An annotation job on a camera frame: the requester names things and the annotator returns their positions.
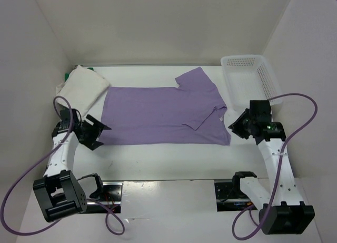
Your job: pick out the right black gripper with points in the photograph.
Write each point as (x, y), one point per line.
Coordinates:
(236, 126)

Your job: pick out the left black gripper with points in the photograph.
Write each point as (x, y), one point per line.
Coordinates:
(97, 128)

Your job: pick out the white t shirt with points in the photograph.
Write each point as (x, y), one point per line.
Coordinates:
(82, 88)

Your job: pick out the lavender t shirt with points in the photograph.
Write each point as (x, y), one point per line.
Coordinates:
(192, 112)

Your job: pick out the green t shirt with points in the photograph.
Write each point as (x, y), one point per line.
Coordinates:
(68, 74)

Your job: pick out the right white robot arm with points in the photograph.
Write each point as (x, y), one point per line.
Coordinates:
(282, 210)

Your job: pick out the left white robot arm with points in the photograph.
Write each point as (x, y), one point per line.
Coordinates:
(58, 192)

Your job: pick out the white plastic basket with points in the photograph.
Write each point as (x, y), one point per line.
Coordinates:
(249, 77)

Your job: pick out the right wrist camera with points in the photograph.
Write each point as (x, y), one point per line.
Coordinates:
(260, 108)

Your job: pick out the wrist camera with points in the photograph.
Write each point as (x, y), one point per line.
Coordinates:
(260, 108)
(65, 123)

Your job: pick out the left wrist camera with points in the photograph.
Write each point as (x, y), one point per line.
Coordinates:
(65, 123)

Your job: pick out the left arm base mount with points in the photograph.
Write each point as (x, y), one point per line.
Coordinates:
(111, 198)

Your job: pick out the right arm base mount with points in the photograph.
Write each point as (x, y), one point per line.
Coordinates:
(229, 197)

